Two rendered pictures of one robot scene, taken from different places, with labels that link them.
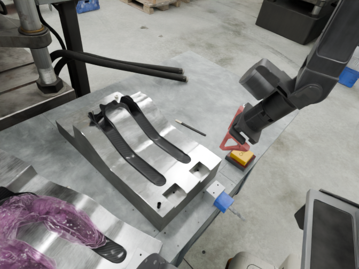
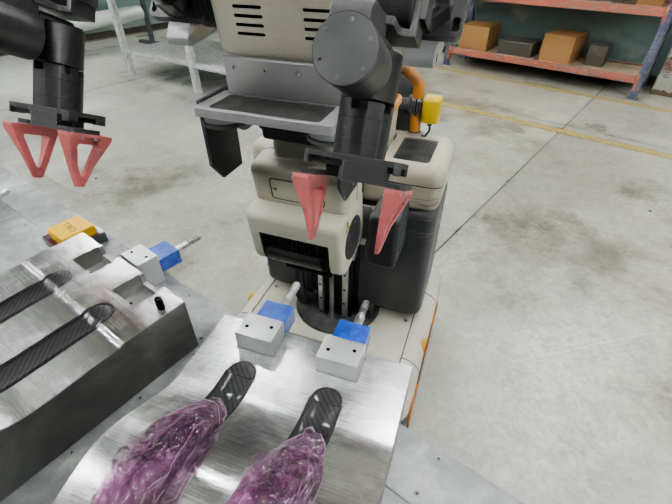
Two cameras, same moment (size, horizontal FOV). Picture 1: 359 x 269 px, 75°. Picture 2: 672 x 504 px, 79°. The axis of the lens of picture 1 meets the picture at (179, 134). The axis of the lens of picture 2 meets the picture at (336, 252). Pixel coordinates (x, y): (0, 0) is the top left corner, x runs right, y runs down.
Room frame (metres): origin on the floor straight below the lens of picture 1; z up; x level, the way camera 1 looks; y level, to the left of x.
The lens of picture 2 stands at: (0.04, 0.37, 1.27)
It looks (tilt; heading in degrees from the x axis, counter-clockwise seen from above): 38 degrees down; 272
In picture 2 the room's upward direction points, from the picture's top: straight up
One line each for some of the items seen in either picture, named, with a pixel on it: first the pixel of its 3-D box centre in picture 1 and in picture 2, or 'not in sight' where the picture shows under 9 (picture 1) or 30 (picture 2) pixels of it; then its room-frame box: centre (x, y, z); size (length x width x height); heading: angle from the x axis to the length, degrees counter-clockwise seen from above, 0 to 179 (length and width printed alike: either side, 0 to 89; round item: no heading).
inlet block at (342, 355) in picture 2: not in sight; (352, 335); (0.03, 0.02, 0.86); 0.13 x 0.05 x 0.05; 73
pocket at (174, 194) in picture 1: (173, 197); (142, 298); (0.32, -0.02, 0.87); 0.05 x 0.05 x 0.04; 56
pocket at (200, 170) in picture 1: (198, 174); (100, 268); (0.41, -0.08, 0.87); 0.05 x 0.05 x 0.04; 56
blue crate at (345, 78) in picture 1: (336, 65); not in sight; (3.09, -1.89, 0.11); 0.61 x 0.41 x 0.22; 53
